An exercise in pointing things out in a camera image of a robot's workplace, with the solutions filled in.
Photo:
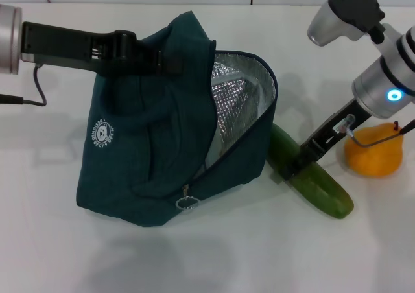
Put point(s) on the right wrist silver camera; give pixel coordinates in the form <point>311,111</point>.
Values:
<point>343,14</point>

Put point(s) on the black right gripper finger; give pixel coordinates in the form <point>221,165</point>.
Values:
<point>296,168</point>

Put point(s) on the green cucumber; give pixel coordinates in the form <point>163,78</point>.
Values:
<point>324,192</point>

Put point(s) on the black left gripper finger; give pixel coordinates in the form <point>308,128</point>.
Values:
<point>159,63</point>

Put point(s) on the dark teal insulated lunch bag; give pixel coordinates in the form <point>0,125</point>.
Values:
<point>162,127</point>

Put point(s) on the orange pear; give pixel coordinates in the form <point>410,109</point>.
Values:
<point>373,160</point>

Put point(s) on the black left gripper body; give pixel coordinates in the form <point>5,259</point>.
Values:
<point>65,46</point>

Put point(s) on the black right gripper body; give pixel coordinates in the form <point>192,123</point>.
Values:
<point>330,134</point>

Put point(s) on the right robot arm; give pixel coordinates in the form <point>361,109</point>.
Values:
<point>382,79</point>

